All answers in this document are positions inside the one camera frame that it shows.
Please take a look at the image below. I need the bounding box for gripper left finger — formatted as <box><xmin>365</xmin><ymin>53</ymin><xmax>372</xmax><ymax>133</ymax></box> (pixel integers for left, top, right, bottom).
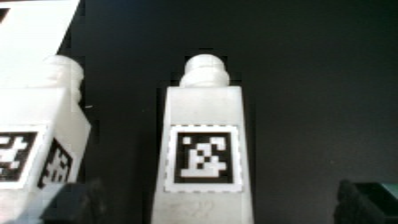
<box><xmin>38</xmin><ymin>181</ymin><xmax>106</xmax><ymax>224</ymax></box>

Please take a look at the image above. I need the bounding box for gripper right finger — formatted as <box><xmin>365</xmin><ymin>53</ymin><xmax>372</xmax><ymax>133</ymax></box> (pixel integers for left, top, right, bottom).
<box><xmin>335</xmin><ymin>180</ymin><xmax>398</xmax><ymax>224</ymax></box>

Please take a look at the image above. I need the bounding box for white table leg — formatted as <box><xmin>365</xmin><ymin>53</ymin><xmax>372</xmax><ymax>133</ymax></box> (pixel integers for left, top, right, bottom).
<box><xmin>0</xmin><ymin>55</ymin><xmax>90</xmax><ymax>224</ymax></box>
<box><xmin>150</xmin><ymin>54</ymin><xmax>253</xmax><ymax>224</ymax></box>

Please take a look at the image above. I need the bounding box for white square table top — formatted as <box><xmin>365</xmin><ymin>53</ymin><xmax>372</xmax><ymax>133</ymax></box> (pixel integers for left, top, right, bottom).
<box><xmin>0</xmin><ymin>0</ymin><xmax>79</xmax><ymax>88</ymax></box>

